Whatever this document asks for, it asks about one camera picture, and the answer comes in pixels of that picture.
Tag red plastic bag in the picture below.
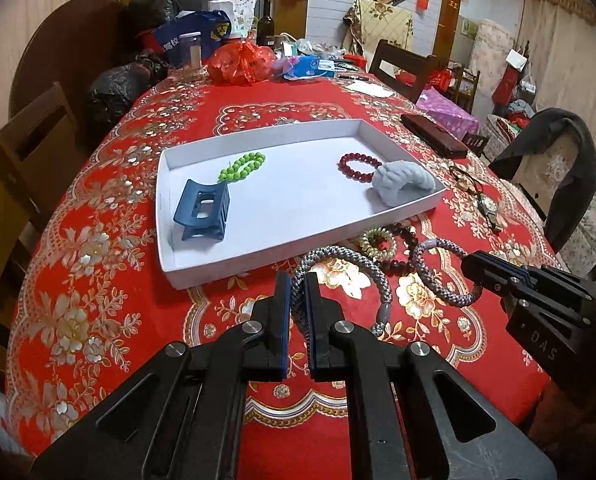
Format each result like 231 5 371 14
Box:
207 41 279 87

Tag brown leather wallet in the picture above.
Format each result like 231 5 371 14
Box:
400 113 469 159

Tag blue hair claw clip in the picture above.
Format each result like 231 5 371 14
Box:
173 178 233 242

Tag beige curtain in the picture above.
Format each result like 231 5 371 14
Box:
520 0 596 111

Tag silver wristwatch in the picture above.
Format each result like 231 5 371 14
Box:
475 192 503 233

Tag dark wine bottle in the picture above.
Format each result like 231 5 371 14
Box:
256 0 277 48

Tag grey braided bracelet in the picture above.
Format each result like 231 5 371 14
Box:
290 246 393 338
412 239 478 308

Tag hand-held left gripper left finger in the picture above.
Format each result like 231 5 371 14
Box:
30 271 293 480

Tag purple tablecloth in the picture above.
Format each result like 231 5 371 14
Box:
415 89 480 138

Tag dark grey jacket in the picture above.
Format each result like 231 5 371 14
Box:
488 108 596 253

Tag eyeglasses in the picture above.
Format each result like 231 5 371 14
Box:
448 164 483 193

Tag white cardboard box tray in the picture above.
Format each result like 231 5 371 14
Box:
155 118 447 291

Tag round wooden table board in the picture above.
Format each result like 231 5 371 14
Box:
9 0 131 121

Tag white paper sheet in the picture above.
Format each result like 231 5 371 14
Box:
345 80 401 99

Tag dark wooden chair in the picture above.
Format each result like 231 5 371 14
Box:
368 39 441 105

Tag light blue fluffy scrunchie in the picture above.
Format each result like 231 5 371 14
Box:
373 160 437 207

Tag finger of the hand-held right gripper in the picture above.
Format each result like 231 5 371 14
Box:
462 251 596 307
465 270 569 307

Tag white paper gift bag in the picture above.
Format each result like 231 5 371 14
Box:
208 0 257 40

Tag brown wooden chair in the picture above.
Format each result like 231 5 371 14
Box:
0 81 91 386

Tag blue tissue pack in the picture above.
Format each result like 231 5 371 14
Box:
278 56 336 81

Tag large black garbage bag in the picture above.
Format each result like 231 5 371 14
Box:
128 0 213 36

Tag blue shopping bag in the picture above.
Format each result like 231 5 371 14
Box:
152 10 233 66

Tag dark brown bead bracelet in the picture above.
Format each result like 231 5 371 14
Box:
378 220 421 273

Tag clear glass jar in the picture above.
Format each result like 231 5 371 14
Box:
180 31 203 72

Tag green bead bracelet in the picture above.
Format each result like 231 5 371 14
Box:
219 151 267 183

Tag gold spiral hair tie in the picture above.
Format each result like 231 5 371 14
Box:
359 227 397 261

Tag cream quilted cloth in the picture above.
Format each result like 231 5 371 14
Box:
343 0 415 56

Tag small black garbage bag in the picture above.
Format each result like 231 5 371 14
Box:
87 55 171 131

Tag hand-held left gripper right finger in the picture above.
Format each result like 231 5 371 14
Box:
305 271 558 480

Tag floral covered chair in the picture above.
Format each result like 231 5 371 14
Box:
515 132 588 221

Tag red bead bracelet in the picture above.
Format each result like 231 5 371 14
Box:
339 152 383 184

